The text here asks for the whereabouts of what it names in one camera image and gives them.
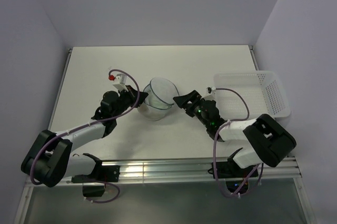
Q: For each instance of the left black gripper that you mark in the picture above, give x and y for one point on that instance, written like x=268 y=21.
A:
x=132 y=94

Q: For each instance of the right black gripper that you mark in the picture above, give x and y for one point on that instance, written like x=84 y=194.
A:
x=182 y=100

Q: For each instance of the white mesh laundry bag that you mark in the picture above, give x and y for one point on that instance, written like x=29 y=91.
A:
x=159 y=101

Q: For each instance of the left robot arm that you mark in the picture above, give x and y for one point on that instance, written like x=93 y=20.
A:
x=49 y=159

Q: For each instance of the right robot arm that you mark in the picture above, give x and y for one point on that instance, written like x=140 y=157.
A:
x=269 y=142

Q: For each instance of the white plastic mesh basket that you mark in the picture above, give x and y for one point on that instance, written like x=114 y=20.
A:
x=259 y=91

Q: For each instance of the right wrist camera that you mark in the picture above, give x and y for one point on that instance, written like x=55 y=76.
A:
x=211 y=91

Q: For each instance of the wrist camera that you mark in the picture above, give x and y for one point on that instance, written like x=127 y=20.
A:
x=118 y=81
x=211 y=91

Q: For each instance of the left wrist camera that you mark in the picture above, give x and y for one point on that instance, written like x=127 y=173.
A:
x=118 y=81

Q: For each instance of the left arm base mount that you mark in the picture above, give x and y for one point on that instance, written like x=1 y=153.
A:
x=100 y=173

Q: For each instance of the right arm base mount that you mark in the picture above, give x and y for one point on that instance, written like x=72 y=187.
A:
x=229 y=170

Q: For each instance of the aluminium frame rail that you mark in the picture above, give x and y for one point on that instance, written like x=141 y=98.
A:
x=186 y=170

